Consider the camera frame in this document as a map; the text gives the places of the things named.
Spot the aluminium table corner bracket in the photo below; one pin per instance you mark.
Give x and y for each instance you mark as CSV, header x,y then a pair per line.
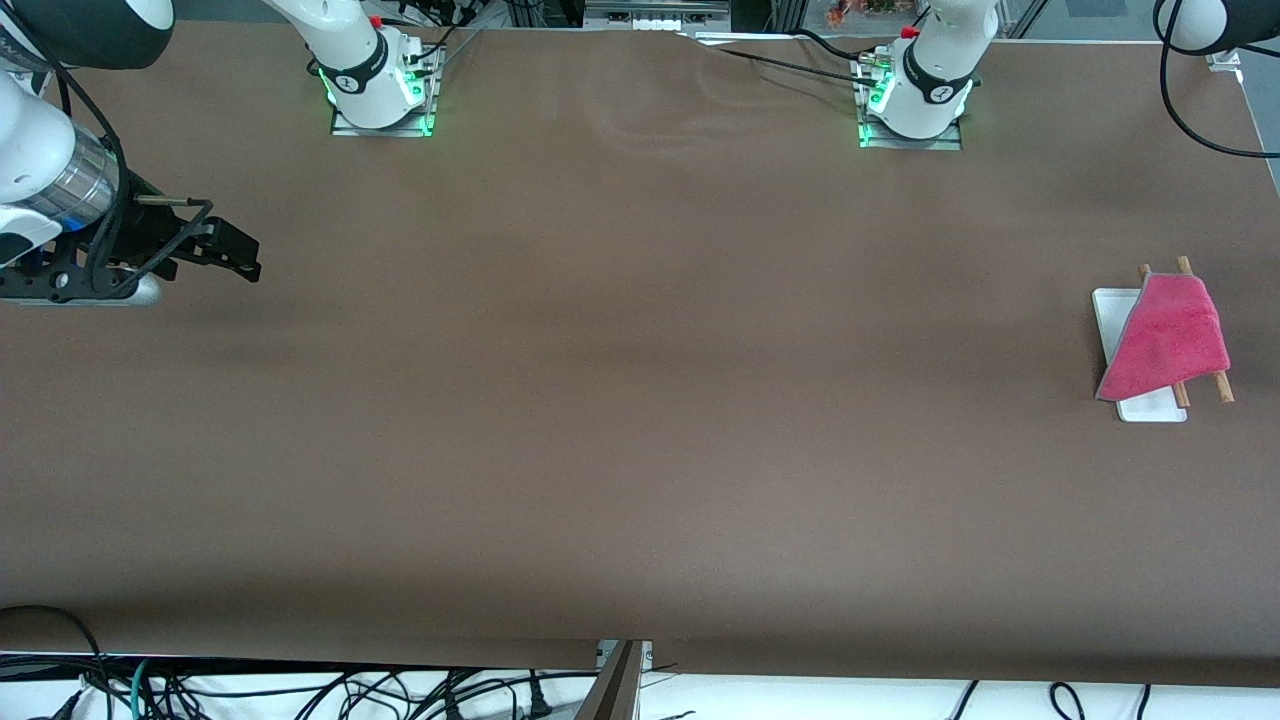
x,y
1225,60

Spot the white rack with wooden rods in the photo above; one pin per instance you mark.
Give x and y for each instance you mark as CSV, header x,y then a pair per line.
x,y
1150,408

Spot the pink towel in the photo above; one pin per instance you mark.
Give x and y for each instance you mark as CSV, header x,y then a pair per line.
x,y
1165,340

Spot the dark brown beam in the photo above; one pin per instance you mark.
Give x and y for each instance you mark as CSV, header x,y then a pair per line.
x,y
612,695

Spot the orange background item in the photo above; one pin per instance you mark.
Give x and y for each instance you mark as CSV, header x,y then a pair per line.
x,y
860,12

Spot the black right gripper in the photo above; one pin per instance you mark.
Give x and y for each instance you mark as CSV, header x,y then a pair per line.
x,y
152,233

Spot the white power strip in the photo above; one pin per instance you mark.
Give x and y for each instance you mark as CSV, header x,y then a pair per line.
x,y
655,15

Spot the silver metal bracket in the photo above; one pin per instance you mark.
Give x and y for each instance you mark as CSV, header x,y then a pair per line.
x,y
645,655

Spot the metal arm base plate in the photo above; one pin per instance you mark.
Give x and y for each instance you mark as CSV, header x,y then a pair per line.
x,y
950,140
345,125

